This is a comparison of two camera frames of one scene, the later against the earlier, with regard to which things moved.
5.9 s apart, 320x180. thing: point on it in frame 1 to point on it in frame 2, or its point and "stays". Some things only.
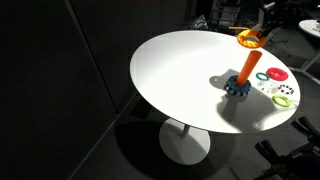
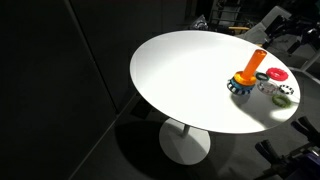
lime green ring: (276, 96) stays
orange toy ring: (249, 38) to (242, 80)
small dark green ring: (262, 74) stays
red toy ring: (277, 74) stays
